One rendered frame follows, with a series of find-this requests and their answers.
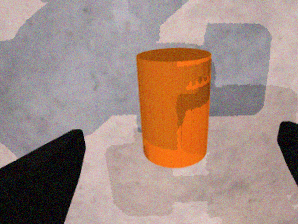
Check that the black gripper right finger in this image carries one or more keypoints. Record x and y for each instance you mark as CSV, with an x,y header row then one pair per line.
x,y
287,139

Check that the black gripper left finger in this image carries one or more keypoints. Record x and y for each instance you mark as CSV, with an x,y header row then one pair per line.
x,y
38,187

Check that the orange knob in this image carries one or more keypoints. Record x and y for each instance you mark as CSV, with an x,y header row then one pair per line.
x,y
174,87

